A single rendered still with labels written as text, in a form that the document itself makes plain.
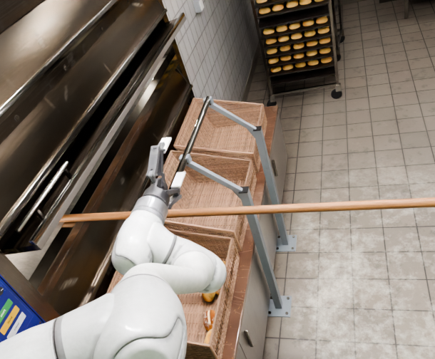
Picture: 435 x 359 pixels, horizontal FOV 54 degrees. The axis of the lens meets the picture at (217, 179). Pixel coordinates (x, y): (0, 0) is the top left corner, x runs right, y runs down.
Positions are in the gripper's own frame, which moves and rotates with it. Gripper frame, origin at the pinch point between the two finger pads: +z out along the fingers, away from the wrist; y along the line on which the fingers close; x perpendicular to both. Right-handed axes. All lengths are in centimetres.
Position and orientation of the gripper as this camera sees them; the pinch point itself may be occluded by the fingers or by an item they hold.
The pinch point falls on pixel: (173, 158)
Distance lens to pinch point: 130.5
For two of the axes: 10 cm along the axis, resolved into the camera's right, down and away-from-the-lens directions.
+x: 9.5, -0.7, -3.2
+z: 2.0, -6.7, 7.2
